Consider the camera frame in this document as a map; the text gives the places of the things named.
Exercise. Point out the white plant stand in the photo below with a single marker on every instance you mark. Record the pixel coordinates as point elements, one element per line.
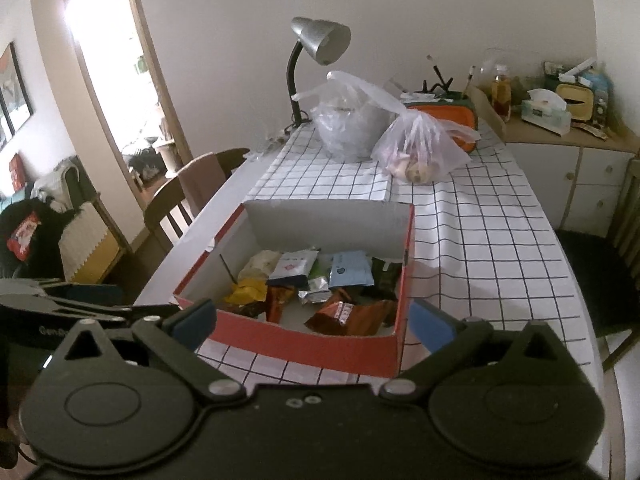
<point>167,152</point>

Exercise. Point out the red cardboard box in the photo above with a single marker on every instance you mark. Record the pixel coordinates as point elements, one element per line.
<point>300,345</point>

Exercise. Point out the black snack packet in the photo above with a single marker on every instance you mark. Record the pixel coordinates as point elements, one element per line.
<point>385,277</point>

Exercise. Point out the green and white tissue box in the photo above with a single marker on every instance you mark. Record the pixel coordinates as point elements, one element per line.
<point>545,115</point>

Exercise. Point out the amber liquid bottle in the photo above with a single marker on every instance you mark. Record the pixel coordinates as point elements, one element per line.
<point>500,92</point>

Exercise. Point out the white snack packet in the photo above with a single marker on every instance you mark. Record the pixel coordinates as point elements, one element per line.
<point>292,265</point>

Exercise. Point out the plastic bag of snacks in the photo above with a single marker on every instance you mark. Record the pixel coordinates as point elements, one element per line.
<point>420,150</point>

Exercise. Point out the large clear plastic bag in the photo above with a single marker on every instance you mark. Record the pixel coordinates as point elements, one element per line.
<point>345,125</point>

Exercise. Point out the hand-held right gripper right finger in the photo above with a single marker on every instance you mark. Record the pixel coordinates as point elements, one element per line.
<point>430,322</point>

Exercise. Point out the yellow snack packet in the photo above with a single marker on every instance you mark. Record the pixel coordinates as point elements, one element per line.
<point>245,294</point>

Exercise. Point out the silver desk lamp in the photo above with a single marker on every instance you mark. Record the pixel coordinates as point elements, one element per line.
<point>320,40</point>

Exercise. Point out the orange and green bag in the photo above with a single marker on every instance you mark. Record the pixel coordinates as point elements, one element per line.
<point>452,112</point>

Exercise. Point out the small clear wrappers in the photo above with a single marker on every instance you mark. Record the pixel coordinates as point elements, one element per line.
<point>270,142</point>

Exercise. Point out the white cabinet wooden top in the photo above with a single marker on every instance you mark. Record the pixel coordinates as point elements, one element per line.
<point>590,175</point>

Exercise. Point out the red cushion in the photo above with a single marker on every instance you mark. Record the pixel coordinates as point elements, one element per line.
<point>17,170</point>

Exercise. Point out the brown snack packet red label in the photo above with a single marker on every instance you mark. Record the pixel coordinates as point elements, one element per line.
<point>345,317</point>

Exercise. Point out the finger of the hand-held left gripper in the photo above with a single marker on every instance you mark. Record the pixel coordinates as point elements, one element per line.
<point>95,294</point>
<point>100,312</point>

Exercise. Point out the black branch-shaped stand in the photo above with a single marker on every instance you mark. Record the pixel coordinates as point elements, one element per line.
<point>437,85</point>

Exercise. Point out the wooden chair with cloth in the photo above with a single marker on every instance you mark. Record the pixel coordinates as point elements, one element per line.
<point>160,210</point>

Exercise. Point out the black-checked white tablecloth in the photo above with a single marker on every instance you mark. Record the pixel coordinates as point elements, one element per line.
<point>475,240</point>

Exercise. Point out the wooden slatted chair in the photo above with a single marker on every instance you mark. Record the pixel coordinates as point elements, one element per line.
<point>600,280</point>

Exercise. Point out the pink cloth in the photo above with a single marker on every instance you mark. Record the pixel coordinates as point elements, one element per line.
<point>200,180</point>

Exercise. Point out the green snack packet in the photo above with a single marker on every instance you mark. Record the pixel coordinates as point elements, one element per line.
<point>318,272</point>

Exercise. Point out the dark brown snack packet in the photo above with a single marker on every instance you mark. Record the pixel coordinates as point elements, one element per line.
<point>277,302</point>

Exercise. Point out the red printed bag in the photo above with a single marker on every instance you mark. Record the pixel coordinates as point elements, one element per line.
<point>22,235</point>

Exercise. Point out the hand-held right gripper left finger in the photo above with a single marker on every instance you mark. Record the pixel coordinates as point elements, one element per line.
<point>192,322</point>

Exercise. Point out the yellow box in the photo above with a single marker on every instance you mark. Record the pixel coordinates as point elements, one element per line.
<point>575,97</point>

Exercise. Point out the black framed wall picture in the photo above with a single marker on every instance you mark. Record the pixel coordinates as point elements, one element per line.
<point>12,90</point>

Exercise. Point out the beige ribbed cloth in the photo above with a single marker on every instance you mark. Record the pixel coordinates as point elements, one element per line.
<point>85,245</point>

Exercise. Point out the cream snack packet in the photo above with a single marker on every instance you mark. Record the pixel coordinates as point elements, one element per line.
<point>260,262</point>

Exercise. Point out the light blue snack packet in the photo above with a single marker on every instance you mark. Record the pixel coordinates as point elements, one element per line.
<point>350,269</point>

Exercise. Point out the light blue package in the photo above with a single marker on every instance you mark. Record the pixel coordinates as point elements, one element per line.
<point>597,85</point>

